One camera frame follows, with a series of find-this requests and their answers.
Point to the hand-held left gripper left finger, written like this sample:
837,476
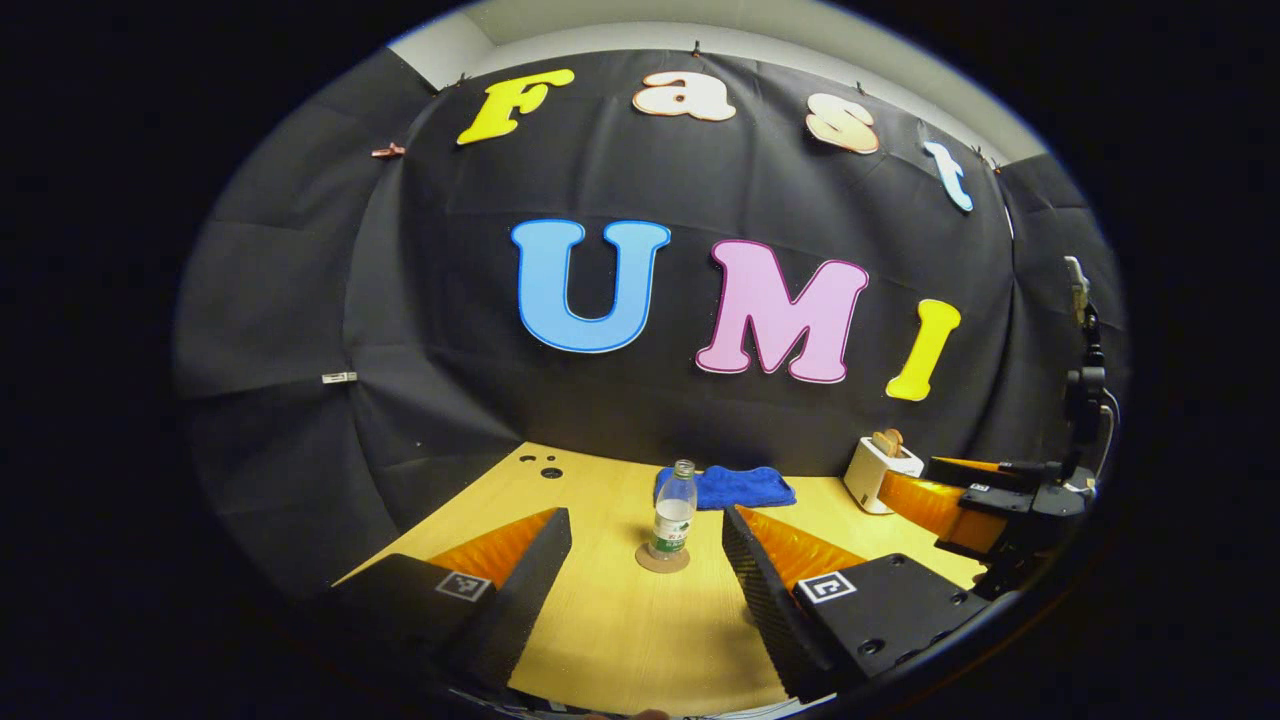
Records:
520,600

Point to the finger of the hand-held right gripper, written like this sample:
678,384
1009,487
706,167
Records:
990,474
1000,500

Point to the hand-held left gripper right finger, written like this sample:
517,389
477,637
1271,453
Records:
765,600

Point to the round brown coaster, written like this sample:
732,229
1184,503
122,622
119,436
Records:
662,564

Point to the clear plastic water bottle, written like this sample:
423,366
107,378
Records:
673,520

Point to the toast slice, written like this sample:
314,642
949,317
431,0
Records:
888,442

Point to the blue towel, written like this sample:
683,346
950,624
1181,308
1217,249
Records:
745,487

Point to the white toaster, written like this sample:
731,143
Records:
875,480

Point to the black backdrop cloth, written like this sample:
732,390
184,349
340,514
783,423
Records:
450,400

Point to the copper clip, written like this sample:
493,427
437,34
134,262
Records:
388,151

